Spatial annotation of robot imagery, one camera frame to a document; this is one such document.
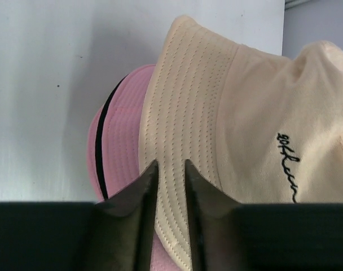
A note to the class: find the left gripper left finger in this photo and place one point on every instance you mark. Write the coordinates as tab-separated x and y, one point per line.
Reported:
116	234

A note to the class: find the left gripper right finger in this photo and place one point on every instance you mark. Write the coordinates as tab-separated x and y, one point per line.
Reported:
228	235

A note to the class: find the black hat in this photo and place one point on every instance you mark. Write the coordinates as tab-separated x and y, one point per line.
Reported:
98	144

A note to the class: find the beige hat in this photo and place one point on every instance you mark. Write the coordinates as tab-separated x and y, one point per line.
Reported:
262	128

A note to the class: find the right aluminium frame post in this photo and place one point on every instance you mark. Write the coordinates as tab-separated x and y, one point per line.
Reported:
288	5

